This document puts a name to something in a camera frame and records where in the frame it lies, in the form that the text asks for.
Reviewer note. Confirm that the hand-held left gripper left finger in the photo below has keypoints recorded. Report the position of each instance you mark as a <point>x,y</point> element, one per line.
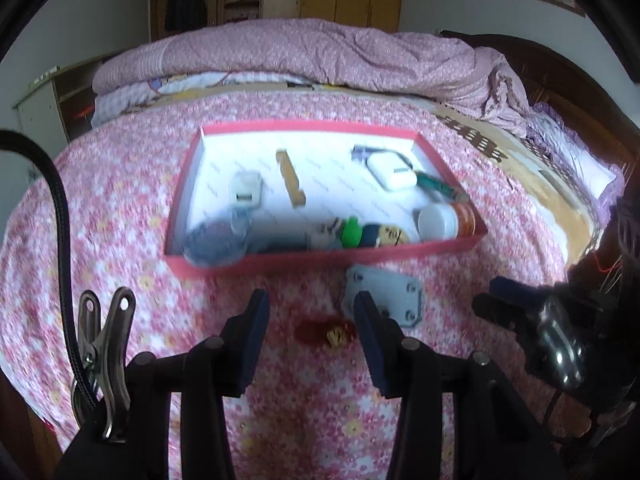
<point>255,340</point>

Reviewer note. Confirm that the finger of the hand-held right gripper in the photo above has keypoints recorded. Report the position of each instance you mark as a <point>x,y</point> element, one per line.
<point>495,310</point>
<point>507,287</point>

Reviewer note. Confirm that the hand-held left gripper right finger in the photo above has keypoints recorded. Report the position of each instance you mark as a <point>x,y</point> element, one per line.
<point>372,345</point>

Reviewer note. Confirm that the grey plastic plate with holes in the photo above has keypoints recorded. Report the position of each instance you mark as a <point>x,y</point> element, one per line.
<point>390,292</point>

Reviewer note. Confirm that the small red toy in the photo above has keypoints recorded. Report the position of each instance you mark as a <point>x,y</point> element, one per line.
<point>315,332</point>

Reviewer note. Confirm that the pink cardboard box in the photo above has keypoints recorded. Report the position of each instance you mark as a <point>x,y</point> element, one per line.
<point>350,260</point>

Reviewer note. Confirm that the white bottle with orange label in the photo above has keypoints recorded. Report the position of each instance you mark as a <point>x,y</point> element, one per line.
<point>440,222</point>

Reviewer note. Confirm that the dark blue toy figure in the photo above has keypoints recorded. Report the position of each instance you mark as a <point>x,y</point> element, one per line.
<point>372,236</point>

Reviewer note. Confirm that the green headed toy figure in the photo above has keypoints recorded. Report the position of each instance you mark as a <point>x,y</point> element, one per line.
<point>351,232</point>

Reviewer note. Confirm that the green pen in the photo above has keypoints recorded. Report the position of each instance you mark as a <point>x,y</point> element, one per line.
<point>440,187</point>

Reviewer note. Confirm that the white charger plug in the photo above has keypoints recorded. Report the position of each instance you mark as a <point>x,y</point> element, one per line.
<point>246,187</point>

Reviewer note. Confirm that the metal spring clamp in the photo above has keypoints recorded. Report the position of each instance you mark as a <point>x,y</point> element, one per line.
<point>560,345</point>
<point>112,330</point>

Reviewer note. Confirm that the white pillow with purple frill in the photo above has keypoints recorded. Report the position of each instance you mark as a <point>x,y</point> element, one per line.
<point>575,155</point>

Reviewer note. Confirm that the white earbuds case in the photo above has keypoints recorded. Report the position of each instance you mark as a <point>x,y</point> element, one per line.
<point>392,172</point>

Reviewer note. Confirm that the wooden block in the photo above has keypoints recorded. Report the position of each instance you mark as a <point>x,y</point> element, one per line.
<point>291,177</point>

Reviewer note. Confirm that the pink floral bedsheet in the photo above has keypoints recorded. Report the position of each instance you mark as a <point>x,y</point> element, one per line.
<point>125,185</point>

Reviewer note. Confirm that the dark wooden headboard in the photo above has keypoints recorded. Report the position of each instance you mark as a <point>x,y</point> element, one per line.
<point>560,65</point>

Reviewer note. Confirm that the cartoon print blanket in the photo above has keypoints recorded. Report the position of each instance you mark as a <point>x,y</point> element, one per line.
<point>130,100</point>

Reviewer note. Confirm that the folded pink quilt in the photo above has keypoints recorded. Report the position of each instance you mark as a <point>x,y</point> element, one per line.
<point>300,45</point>

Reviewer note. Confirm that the bedside cabinet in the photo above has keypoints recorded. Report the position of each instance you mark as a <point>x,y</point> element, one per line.
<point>40,115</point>

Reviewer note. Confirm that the dark hanging clothing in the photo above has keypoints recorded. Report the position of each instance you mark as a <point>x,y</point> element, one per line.
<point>185,2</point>

